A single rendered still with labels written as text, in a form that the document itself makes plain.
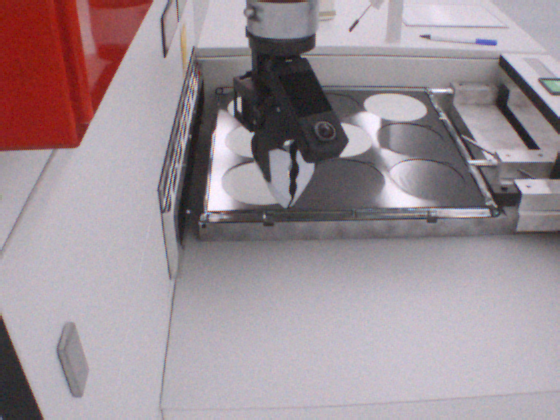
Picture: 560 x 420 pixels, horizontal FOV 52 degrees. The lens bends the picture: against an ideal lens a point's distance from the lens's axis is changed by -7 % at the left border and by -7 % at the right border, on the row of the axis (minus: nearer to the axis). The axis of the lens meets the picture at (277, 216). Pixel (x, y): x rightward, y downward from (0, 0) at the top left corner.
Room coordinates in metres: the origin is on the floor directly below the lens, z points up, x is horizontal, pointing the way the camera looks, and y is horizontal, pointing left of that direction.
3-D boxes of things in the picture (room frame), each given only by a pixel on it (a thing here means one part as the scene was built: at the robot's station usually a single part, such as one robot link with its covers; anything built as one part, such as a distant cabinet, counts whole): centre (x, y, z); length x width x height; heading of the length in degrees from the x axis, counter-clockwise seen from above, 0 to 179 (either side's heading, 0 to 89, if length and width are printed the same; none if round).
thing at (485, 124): (0.80, -0.35, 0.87); 0.36 x 0.08 x 0.03; 2
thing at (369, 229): (0.66, -0.15, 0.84); 0.50 x 0.02 x 0.03; 92
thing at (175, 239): (0.76, 0.13, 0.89); 0.44 x 0.02 x 0.10; 2
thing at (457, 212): (0.60, -0.09, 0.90); 0.37 x 0.01 x 0.01; 92
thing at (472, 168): (0.78, -0.26, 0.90); 0.38 x 0.01 x 0.01; 2
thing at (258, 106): (0.63, 0.00, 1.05); 0.09 x 0.08 x 0.12; 29
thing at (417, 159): (0.78, -0.08, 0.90); 0.34 x 0.34 x 0.01; 2
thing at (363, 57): (1.17, -0.17, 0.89); 0.62 x 0.35 x 0.14; 92
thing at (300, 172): (0.63, -0.02, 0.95); 0.06 x 0.03 x 0.09; 29
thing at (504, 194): (0.64, -0.29, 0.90); 0.04 x 0.02 x 0.03; 92
